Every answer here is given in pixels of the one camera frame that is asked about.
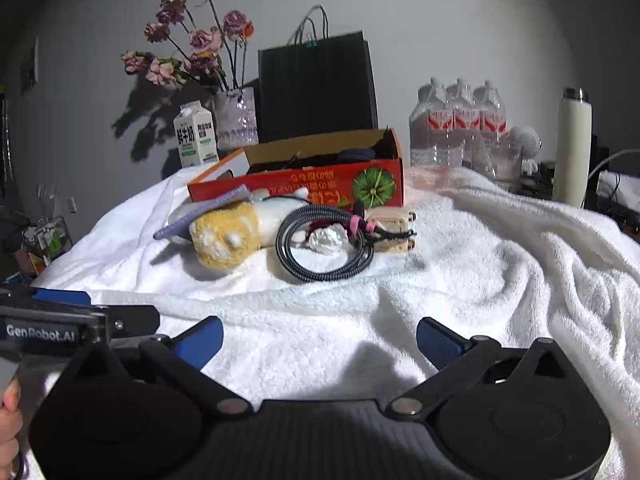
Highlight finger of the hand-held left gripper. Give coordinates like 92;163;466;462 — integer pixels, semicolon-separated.
106;304;161;337
31;287;92;311

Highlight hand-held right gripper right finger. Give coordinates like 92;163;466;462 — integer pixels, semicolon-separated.
386;316;576;420

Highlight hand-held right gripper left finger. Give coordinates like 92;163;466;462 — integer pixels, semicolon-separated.
62;316;254;419

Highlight yellow snack packet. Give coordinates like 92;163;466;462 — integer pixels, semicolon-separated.
189;187;311;271

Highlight white tissue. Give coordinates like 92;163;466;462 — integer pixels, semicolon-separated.
306;224;349;255

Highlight orange cardboard box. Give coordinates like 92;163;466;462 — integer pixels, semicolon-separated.
187;128;405;209

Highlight person's left hand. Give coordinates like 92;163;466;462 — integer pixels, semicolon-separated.
0;377;24;480

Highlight clear plastic organizer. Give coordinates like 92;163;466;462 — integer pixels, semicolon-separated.
22;215;71;267

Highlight white towel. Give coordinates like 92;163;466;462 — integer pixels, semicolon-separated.
30;165;640;480

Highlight clear glass beaker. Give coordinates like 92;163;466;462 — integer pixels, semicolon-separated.
470;137;523;187

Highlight white green milk carton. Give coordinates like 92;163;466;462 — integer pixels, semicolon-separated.
173;101;220;168

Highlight navy folding umbrella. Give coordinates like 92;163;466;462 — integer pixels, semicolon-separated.
337;147;377;163

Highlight white round figurine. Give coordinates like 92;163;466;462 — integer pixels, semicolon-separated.
505;126;543;177

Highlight textured glass vase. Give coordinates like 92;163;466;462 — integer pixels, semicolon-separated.
214;86;259;151

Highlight white thermos bottle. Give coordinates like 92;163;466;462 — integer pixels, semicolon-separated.
551;88;593;209

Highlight black paper bag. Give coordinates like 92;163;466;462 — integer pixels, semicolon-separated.
257;5;379;145

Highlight dried pink flower bouquet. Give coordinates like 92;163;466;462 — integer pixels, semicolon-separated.
121;0;254;93

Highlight white power cable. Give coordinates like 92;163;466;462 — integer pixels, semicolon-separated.
587;149;640;182

